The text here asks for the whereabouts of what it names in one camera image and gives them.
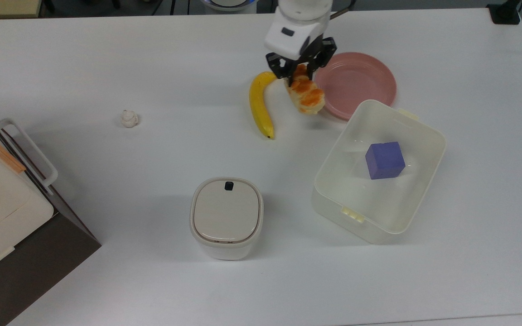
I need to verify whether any light wooden desk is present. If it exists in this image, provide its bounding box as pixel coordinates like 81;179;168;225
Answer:
0;0;43;19

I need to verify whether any white lidded trash can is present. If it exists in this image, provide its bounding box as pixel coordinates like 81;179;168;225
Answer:
190;177;264;261

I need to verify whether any pink round plate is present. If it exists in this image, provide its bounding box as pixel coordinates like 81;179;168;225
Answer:
314;52;397;121

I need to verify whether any white oven appliance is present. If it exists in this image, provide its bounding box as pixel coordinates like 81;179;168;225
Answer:
0;99;102;326

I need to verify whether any orange glazed bread roll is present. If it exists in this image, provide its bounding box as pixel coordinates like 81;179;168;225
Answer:
287;64;326;115

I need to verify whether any purple cube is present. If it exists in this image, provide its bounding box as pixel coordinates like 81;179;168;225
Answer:
365;141;406;180

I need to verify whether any white plastic storage container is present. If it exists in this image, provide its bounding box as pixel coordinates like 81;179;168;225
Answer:
312;99;447;245

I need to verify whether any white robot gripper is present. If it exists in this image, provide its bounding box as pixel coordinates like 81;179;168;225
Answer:
264;9;337;87

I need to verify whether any copper strip handle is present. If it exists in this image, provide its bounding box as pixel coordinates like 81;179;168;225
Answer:
0;133;27;174

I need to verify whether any white cabinet drawer handle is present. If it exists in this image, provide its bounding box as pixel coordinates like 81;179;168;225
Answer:
0;118;58;195

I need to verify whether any yellow banana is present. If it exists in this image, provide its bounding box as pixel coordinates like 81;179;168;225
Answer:
249;71;279;139

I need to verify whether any black mount base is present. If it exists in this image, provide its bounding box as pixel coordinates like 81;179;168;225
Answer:
487;0;522;25

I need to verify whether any round robot base with blue ring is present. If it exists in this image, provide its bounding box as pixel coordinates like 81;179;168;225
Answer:
200;0;258;12

